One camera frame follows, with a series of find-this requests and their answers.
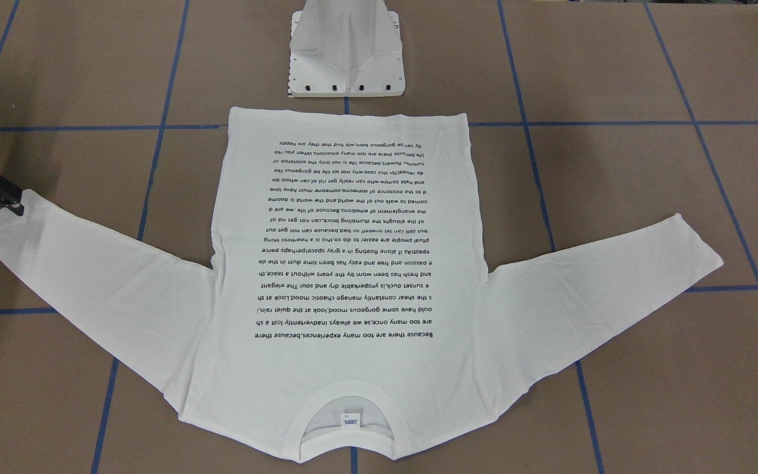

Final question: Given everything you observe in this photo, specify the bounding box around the white long-sleeve printed shirt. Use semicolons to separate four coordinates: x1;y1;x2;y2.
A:
0;107;724;462

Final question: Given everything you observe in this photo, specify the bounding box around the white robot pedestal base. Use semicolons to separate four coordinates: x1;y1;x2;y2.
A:
288;1;405;98

